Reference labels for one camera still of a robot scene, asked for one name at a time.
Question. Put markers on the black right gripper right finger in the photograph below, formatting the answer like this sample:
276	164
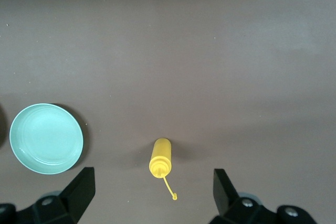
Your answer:
236	211

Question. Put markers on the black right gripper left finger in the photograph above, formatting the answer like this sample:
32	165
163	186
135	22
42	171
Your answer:
65	205

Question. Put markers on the yellow mustard squeeze bottle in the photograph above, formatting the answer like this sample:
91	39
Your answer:
160	155

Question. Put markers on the mint green plate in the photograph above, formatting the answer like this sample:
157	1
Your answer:
46	138

